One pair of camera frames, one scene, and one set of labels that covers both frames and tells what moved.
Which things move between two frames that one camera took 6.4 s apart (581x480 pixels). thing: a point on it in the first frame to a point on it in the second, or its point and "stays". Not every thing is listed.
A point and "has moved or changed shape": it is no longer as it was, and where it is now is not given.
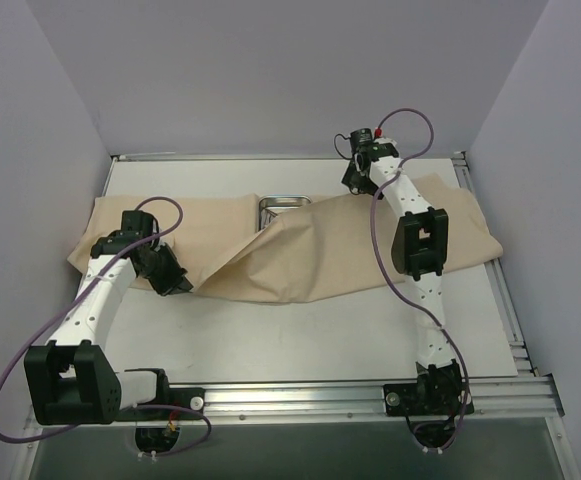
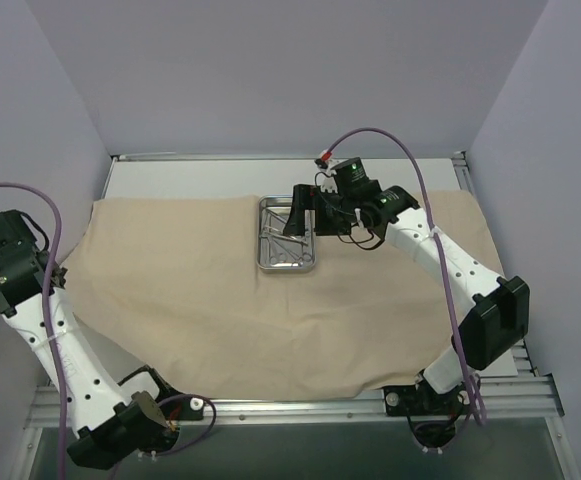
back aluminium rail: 276,157 stays
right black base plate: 435,396 stays
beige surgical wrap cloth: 322,249 has moved or changed shape
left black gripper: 171,277 to 55,275
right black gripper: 353,180 to 313,210
